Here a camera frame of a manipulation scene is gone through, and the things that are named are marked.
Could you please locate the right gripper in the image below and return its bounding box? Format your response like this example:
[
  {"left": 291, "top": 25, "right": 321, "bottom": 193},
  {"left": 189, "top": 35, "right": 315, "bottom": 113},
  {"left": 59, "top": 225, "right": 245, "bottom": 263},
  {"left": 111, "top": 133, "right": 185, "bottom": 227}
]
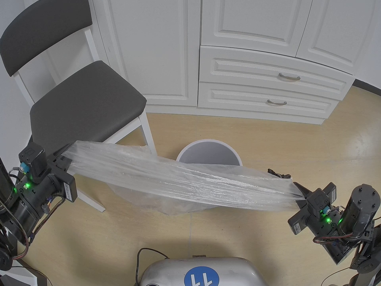
[{"left": 288, "top": 182, "right": 343, "bottom": 238}]

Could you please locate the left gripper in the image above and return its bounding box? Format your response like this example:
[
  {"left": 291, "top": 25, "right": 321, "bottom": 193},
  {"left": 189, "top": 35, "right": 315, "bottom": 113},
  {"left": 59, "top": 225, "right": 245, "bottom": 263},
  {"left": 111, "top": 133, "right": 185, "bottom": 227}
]
[{"left": 16, "top": 143, "right": 78, "bottom": 217}]

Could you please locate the black plastic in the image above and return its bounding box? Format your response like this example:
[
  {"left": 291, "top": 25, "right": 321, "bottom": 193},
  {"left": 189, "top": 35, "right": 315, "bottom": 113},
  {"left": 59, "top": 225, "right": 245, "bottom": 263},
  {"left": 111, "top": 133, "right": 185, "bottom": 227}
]
[{"left": 267, "top": 168, "right": 293, "bottom": 180}]

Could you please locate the clear plastic bag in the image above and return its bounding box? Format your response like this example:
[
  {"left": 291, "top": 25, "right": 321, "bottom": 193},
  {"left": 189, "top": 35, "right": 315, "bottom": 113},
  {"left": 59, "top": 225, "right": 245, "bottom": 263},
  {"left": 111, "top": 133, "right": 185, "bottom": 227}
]
[{"left": 64, "top": 140, "right": 307, "bottom": 217}]

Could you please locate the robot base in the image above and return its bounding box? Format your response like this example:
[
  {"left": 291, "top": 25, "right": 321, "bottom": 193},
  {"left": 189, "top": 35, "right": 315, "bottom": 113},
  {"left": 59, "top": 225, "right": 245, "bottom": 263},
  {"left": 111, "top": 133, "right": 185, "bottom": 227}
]
[{"left": 140, "top": 256, "right": 267, "bottom": 286}]

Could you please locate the pale grey trash bin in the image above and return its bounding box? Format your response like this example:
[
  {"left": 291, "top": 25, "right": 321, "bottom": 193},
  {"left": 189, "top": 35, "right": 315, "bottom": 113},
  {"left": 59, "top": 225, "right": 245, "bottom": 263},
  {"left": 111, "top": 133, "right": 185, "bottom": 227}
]
[{"left": 175, "top": 140, "right": 243, "bottom": 209}]

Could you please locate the white chair grey seat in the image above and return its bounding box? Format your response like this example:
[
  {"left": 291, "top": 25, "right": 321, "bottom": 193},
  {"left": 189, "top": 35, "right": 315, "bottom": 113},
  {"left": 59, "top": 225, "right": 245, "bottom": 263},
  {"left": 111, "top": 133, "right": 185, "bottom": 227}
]
[{"left": 0, "top": 0, "right": 161, "bottom": 213}]

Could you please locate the white wardrobe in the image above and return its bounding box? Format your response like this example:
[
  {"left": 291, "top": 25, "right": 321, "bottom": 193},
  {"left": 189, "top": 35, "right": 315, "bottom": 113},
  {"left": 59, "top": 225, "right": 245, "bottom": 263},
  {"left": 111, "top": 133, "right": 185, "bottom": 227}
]
[{"left": 76, "top": 0, "right": 381, "bottom": 126}]

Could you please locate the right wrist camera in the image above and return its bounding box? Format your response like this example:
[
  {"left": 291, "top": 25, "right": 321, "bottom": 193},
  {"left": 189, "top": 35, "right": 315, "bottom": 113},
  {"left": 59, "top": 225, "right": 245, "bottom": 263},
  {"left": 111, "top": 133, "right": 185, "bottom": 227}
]
[{"left": 307, "top": 188, "right": 328, "bottom": 217}]

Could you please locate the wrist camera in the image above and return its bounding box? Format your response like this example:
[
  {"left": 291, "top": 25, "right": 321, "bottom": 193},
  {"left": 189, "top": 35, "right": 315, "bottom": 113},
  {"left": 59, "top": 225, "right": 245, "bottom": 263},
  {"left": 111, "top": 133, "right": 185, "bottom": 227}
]
[
  {"left": 307, "top": 188, "right": 328, "bottom": 217},
  {"left": 19, "top": 143, "right": 49, "bottom": 185}
]

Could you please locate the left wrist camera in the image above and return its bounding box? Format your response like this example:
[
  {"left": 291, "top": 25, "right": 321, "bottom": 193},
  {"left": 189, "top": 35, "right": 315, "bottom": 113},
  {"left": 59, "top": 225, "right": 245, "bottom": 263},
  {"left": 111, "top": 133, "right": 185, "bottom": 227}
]
[{"left": 19, "top": 143, "right": 49, "bottom": 185}]

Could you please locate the black cable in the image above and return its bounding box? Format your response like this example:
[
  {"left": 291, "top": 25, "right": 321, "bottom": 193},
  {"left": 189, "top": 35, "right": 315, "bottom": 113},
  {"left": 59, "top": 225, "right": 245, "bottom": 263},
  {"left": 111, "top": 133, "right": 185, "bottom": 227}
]
[{"left": 135, "top": 248, "right": 170, "bottom": 284}]

